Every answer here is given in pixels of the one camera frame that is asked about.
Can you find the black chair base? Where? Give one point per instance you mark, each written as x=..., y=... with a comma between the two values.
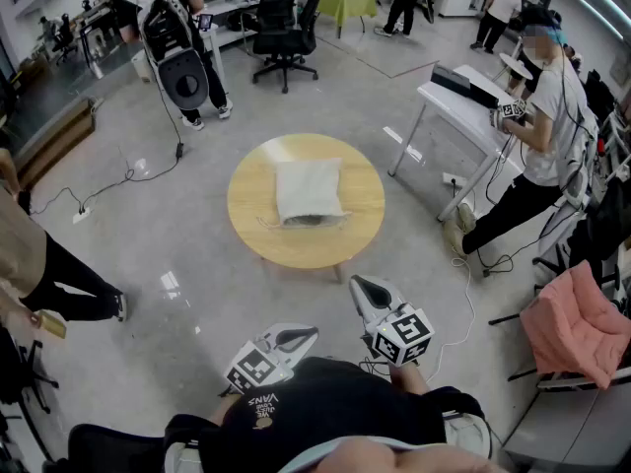
x=29, y=377

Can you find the round wooden table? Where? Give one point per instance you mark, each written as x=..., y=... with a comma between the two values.
x=256, y=244

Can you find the white desk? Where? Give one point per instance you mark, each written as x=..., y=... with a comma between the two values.
x=463, y=111

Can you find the yellow wooden block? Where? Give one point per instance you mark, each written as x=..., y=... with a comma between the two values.
x=51, y=324

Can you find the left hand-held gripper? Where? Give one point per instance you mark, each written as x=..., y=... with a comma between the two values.
x=256, y=367

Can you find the table with green cloth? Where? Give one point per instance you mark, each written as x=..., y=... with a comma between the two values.
x=345, y=3

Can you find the person's left forearm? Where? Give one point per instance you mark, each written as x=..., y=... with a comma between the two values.
x=229, y=404

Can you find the long black box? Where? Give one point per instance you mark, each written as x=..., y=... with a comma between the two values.
x=468, y=87

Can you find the black seat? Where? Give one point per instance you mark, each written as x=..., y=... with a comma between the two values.
x=113, y=446

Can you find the person's right forearm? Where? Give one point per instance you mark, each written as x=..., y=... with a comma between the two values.
x=409, y=377

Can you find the person's light blue face mask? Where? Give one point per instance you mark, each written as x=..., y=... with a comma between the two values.
x=298, y=461

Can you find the black power adapter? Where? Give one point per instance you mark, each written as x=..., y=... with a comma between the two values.
x=180, y=150

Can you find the person's black t-shirt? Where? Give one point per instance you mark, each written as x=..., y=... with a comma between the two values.
x=320, y=412

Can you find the wooden step platform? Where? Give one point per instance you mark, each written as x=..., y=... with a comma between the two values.
x=54, y=141

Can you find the black-legged chair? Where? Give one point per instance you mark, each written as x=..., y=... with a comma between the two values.
x=503, y=319

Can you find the grey desk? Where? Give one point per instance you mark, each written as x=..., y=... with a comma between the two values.
x=567, y=436

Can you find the small round white table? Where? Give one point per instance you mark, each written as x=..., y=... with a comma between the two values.
x=515, y=64

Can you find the black tablet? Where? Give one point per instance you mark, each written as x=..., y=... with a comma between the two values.
x=205, y=21

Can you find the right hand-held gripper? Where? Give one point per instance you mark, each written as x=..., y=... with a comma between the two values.
x=404, y=338

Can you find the white power strip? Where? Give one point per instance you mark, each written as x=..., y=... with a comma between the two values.
x=83, y=215
x=454, y=179

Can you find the pink cloth on chair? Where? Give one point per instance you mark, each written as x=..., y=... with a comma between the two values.
x=577, y=323

